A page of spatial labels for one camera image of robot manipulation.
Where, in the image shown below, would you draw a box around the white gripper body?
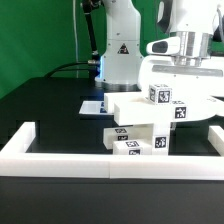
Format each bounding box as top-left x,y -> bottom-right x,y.
138,56 -> 224,97

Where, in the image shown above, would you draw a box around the white tagged cube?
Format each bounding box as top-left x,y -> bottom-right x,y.
148,84 -> 172,105

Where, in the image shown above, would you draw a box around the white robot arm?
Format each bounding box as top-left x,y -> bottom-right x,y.
96,0 -> 224,97

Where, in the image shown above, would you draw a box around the white marker sheet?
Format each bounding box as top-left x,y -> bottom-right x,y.
79,101 -> 105,115

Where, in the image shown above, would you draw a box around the black cable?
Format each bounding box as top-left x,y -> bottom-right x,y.
44,61 -> 101,79

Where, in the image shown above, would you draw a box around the white cable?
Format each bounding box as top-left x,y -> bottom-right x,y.
72,0 -> 80,79

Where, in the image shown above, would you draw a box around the white U-shaped fence frame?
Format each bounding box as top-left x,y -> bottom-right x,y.
0,122 -> 224,180

